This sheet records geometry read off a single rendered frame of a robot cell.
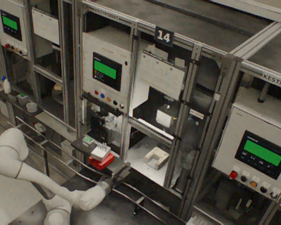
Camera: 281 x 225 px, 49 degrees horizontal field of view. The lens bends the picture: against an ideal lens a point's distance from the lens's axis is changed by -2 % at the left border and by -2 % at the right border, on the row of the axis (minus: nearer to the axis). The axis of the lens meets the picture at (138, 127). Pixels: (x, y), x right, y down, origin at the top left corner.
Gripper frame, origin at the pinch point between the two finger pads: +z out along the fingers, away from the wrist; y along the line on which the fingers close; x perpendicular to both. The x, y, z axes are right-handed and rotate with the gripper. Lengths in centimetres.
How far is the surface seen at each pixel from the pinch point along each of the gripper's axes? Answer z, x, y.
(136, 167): 23.4, 7.5, -21.3
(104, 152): 10.0, 28.7, -10.4
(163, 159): 38.8, -6.3, -14.6
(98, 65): 18, 44, 53
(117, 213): -5.6, 0.0, -44.3
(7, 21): 18, 148, 53
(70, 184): -10, 47, -44
